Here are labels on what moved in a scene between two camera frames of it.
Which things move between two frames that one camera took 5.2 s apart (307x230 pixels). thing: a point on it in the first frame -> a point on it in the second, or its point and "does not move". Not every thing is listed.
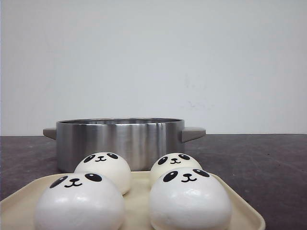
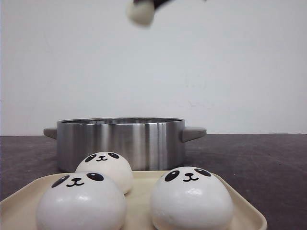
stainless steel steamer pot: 140,140 does not move
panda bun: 169,160 -> 141,13
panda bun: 80,201 does not move
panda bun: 186,198 does not move
